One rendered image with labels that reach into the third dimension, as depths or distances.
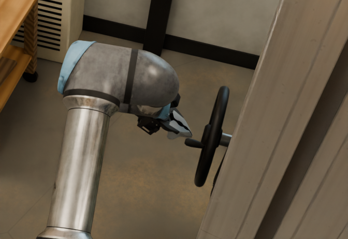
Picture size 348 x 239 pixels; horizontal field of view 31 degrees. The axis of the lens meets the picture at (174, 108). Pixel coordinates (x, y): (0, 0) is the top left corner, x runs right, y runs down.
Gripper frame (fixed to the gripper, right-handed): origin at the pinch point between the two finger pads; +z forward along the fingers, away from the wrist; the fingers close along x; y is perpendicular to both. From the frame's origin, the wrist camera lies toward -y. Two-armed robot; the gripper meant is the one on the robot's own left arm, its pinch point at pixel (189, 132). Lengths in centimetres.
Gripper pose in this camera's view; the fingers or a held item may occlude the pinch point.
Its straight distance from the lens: 187.0
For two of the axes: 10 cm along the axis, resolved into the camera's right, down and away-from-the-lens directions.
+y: -6.2, 4.6, 6.4
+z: 7.6, 5.6, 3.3
